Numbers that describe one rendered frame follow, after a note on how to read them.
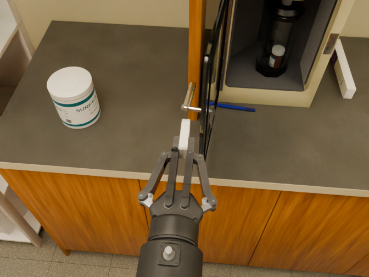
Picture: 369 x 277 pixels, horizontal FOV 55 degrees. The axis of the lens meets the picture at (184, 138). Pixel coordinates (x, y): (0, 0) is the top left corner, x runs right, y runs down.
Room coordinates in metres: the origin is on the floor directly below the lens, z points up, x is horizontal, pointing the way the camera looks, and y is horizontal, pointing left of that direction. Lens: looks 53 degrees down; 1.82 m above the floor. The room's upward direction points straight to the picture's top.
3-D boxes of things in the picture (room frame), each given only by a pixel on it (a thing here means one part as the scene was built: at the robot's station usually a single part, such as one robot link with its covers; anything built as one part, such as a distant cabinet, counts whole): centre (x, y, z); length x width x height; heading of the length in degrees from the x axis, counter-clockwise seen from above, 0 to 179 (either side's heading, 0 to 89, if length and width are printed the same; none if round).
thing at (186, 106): (0.59, -0.03, 1.20); 0.10 x 0.05 x 0.03; 168
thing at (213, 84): (0.65, -0.07, 1.19); 0.30 x 0.01 x 0.40; 168
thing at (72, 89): (0.76, 0.34, 1.02); 0.13 x 0.13 x 0.15
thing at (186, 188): (0.30, 0.00, 1.31); 0.11 x 0.01 x 0.04; 173
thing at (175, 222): (0.23, 0.01, 1.31); 0.09 x 0.08 x 0.07; 175
